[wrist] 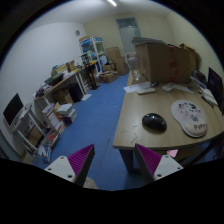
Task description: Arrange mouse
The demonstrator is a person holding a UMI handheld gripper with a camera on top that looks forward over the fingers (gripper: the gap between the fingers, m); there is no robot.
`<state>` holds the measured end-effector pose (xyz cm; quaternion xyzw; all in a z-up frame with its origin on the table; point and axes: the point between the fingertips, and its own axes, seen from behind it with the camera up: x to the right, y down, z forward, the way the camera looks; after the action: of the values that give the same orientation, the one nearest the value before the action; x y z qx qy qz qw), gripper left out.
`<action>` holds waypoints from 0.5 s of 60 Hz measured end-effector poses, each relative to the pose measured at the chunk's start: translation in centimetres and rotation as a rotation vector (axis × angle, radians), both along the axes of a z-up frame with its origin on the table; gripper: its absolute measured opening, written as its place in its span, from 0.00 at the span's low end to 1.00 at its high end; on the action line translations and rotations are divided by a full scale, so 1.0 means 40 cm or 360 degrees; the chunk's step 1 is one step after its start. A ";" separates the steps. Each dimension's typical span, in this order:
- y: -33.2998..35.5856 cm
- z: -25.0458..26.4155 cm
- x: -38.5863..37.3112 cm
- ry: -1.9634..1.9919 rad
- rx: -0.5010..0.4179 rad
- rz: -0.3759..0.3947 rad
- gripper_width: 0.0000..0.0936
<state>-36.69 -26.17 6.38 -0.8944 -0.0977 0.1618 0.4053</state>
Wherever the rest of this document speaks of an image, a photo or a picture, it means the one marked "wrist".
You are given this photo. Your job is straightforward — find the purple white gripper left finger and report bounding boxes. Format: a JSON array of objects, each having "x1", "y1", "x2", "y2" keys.
[{"x1": 46, "y1": 144, "x2": 95, "y2": 187}]

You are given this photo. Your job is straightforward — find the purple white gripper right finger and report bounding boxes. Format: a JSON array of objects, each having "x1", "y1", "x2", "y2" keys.
[{"x1": 134, "y1": 144, "x2": 182, "y2": 183}]

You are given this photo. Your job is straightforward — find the black computer mouse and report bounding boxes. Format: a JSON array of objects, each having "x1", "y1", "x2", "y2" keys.
[{"x1": 142, "y1": 113, "x2": 167, "y2": 132}]

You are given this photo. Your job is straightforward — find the white printed mouse pad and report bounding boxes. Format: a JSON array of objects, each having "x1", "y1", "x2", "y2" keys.
[{"x1": 171, "y1": 100, "x2": 207, "y2": 138}]

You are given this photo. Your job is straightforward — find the pink sticky note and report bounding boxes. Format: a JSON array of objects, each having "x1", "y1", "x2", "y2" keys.
[{"x1": 167, "y1": 149, "x2": 178, "y2": 158}]

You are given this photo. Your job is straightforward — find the wooden desk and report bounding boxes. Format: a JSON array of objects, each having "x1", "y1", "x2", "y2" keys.
[{"x1": 113, "y1": 83, "x2": 224, "y2": 173}]

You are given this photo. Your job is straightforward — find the white metal shelf rack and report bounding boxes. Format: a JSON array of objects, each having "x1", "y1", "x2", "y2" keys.
[{"x1": 11, "y1": 104, "x2": 50, "y2": 155}]

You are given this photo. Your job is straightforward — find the stack of books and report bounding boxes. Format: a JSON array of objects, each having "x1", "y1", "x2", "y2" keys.
[{"x1": 56, "y1": 103, "x2": 77, "y2": 124}]

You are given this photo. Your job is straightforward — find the white remote control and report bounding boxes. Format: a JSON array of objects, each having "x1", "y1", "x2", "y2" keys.
[{"x1": 137, "y1": 88, "x2": 156, "y2": 95}]

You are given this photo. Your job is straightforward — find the white calculator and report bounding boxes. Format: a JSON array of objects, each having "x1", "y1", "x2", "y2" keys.
[{"x1": 162, "y1": 83, "x2": 175, "y2": 92}]

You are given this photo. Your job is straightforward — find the white paper sheet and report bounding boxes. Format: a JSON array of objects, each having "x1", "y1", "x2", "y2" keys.
[{"x1": 124, "y1": 82, "x2": 151, "y2": 93}]

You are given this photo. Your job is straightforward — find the white computer monitor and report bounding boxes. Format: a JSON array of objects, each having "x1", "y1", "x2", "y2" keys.
[{"x1": 3, "y1": 94, "x2": 24, "y2": 127}]

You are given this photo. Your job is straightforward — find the long cluttered side desk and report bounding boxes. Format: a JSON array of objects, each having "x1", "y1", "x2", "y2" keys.
[{"x1": 34, "y1": 71, "x2": 86, "y2": 109}]

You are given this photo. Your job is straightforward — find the white notebook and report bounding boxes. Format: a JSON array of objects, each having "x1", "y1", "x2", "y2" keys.
[{"x1": 202, "y1": 88, "x2": 218, "y2": 105}]

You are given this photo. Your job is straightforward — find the open cardboard box on floor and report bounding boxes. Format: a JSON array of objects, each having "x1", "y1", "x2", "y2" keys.
[{"x1": 99, "y1": 72, "x2": 118, "y2": 83}]

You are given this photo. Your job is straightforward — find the large cardboard box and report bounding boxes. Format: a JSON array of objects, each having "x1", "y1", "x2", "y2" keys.
[{"x1": 135, "y1": 43, "x2": 196, "y2": 84}]

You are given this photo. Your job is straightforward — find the stacked cardboard boxes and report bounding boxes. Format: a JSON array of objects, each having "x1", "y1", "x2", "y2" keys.
[{"x1": 106, "y1": 47, "x2": 129, "y2": 76}]

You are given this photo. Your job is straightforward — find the black monitor on right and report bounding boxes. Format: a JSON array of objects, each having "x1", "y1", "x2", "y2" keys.
[{"x1": 207, "y1": 69, "x2": 223, "y2": 105}]

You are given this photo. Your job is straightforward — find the clear water bottle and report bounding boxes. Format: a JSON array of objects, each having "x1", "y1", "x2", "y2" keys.
[{"x1": 127, "y1": 54, "x2": 141, "y2": 81}]

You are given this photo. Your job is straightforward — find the door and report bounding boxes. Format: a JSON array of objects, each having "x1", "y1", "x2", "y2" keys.
[{"x1": 116, "y1": 17, "x2": 141, "y2": 53}]

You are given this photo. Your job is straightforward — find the ceiling light tube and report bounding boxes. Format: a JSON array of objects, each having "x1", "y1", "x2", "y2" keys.
[{"x1": 106, "y1": 0, "x2": 117, "y2": 7}]

